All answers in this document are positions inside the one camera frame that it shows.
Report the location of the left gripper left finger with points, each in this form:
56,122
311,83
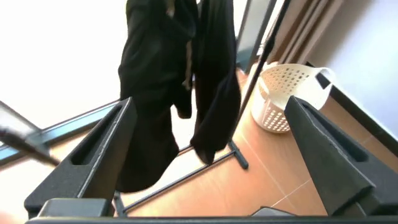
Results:
62,186

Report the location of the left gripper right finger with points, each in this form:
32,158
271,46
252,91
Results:
342,174

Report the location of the black shorts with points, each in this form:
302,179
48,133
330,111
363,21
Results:
146,93

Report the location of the black garment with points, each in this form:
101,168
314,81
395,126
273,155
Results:
214,93

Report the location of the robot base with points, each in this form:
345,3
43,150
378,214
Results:
272,212

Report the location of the white laundry basket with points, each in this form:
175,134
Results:
280,102

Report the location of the black clothes rack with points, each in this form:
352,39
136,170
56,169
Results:
239,154

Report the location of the brown curtain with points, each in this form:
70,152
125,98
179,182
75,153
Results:
298,31

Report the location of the window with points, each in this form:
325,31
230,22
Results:
253,31

